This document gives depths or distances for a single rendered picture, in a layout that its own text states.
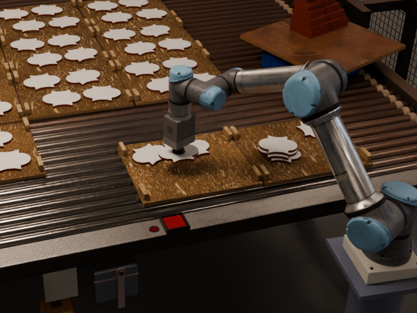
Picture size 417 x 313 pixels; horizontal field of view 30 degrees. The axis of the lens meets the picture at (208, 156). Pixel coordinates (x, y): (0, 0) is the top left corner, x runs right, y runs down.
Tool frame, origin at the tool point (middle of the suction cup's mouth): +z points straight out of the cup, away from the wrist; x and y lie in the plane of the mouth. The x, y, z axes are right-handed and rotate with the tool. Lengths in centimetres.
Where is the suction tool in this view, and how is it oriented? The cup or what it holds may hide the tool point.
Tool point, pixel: (178, 154)
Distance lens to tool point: 259.6
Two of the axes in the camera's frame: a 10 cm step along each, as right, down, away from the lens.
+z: -0.5, 8.4, 5.4
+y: -6.9, 3.7, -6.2
